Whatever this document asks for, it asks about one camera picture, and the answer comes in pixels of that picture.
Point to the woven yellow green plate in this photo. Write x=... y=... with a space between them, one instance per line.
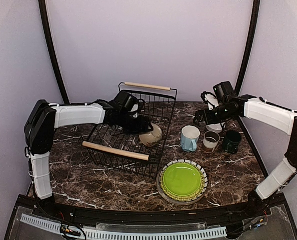
x=167 y=192

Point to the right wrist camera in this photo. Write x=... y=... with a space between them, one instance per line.
x=223 y=93

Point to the light blue mug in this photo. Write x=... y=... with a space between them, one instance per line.
x=189 y=138

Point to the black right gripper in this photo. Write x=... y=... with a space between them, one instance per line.
x=199 y=113

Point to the dark green mug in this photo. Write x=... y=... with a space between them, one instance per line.
x=231 y=142

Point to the beige ribbed cup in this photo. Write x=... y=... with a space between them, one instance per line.
x=151 y=138

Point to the white cable duct strip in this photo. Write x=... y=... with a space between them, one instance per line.
x=105 y=231

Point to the white cup with brown band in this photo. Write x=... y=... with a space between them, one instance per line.
x=210 y=141

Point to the grey deer pattern plate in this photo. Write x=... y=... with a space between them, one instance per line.
x=173 y=201

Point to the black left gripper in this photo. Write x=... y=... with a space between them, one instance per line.
x=143 y=126

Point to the white bowl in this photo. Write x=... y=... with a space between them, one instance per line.
x=215 y=128

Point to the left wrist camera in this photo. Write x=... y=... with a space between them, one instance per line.
x=125 y=103

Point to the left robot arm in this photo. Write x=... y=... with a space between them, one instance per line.
x=46 y=118

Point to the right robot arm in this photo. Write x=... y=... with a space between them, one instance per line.
x=271 y=119

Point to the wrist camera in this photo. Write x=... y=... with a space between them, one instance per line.
x=223 y=93
x=125 y=103

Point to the bright green plate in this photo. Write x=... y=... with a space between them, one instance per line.
x=183 y=179

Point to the black front rail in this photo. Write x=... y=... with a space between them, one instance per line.
x=84 y=216

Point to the black wire dish rack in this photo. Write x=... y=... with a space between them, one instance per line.
x=156 y=104

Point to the blue striped white plate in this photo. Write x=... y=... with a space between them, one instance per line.
x=205 y=180

